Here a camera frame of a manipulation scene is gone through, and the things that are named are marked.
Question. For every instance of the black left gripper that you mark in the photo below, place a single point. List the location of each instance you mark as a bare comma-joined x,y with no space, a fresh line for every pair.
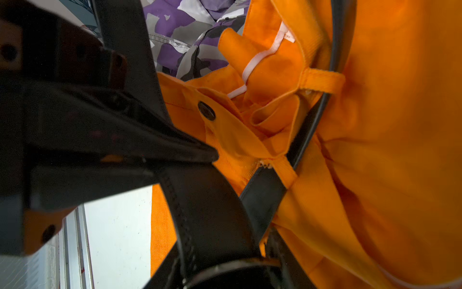
62,104

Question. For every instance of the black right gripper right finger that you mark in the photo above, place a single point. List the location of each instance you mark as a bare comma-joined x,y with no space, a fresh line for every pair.
290,274

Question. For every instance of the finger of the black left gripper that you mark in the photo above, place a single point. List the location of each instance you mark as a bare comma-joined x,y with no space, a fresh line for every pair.
54,188

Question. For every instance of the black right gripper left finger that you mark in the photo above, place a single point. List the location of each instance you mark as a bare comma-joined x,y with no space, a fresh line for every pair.
167,275

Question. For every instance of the black belt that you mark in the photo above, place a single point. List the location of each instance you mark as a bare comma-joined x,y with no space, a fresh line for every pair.
209,216

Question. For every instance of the orange trousers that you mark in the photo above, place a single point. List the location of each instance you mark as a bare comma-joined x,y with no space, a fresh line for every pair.
371,157

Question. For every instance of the purple camouflage trousers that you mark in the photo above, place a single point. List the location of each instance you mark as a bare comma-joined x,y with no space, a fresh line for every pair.
184,35

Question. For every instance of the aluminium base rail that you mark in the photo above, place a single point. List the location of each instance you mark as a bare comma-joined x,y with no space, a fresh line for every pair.
63,263

